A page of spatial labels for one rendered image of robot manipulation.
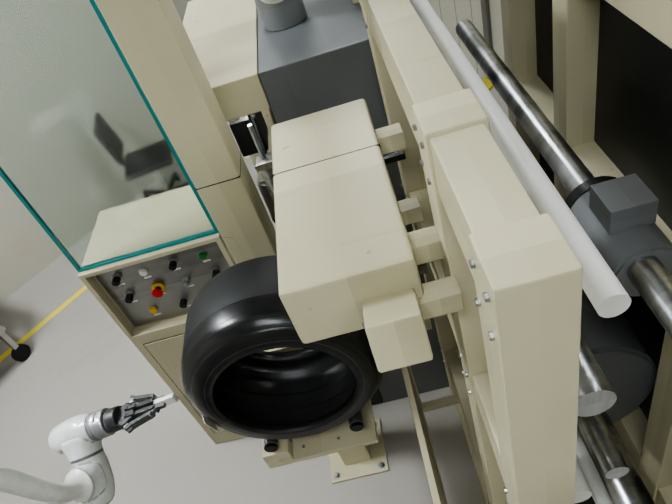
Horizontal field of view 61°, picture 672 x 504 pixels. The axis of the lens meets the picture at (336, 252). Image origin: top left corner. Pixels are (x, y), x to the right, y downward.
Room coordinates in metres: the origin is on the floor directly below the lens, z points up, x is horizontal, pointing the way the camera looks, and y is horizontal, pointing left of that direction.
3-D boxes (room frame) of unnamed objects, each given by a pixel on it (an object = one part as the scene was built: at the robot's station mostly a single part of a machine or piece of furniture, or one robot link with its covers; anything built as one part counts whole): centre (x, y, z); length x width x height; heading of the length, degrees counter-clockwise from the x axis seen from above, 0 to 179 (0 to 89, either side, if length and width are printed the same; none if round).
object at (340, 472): (1.44, 0.23, 0.01); 0.27 x 0.27 x 0.02; 83
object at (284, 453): (1.20, 0.38, 0.83); 0.36 x 0.09 x 0.06; 173
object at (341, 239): (1.02, -0.04, 1.71); 0.61 x 0.25 x 0.15; 173
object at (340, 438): (1.18, 0.24, 0.80); 0.37 x 0.36 x 0.02; 83
